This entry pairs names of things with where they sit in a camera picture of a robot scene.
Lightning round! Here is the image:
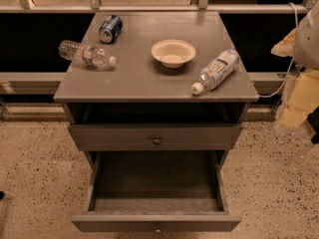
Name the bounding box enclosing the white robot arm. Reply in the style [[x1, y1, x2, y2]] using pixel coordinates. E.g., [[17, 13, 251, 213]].
[[271, 1, 319, 134]]

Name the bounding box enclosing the grey wooden drawer cabinet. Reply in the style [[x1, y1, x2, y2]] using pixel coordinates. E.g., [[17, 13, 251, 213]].
[[53, 10, 260, 171]]

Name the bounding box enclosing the grey upper drawer with knob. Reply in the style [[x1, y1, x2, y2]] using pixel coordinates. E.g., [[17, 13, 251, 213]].
[[69, 123, 242, 151]]

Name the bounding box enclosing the white labelled plastic bottle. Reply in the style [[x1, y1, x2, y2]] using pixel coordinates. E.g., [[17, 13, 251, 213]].
[[191, 50, 240, 95]]

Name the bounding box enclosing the white paper bowl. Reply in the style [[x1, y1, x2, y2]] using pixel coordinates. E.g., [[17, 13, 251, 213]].
[[151, 39, 196, 69]]

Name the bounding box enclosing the blue soda can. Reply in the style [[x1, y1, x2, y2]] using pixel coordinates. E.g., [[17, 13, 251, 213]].
[[99, 15, 123, 43]]

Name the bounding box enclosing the clear plastic water bottle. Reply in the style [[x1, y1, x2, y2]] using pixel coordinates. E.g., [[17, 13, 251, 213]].
[[58, 40, 117, 69]]

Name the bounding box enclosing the white cable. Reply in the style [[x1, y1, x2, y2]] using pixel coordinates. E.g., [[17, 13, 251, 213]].
[[258, 1, 299, 100]]

